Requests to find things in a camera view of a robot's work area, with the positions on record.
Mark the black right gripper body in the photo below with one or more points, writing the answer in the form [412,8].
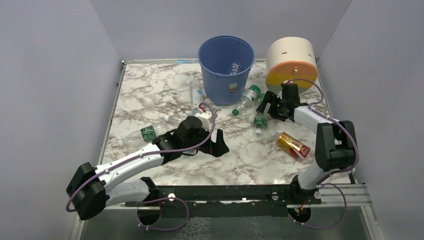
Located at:
[274,108]

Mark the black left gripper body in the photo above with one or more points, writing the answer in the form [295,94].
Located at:
[208,145]

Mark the green floral label bottle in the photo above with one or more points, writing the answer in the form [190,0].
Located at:
[260,121]

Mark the gold red snack packet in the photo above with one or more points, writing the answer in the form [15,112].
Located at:
[292,146]

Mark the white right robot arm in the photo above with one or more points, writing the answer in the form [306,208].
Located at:
[336,149]

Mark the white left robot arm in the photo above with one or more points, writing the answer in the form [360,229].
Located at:
[93,188]

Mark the blue plastic bin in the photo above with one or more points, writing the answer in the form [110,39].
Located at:
[225,63]

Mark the clear bottle white green label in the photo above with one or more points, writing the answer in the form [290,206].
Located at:
[246,100]

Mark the clear bottle white cap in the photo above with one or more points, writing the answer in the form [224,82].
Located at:
[174,119]

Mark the round pastel drawer cabinet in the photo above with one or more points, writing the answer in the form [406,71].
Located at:
[290,58]

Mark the upright-lying bottle blue white label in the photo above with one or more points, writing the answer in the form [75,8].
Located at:
[196,96]

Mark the clear bottle dark green label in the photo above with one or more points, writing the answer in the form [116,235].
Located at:
[143,136]

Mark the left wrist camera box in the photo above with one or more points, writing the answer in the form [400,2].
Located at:
[205,116]

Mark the black aluminium mounting rail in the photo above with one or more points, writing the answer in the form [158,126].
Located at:
[153,202]

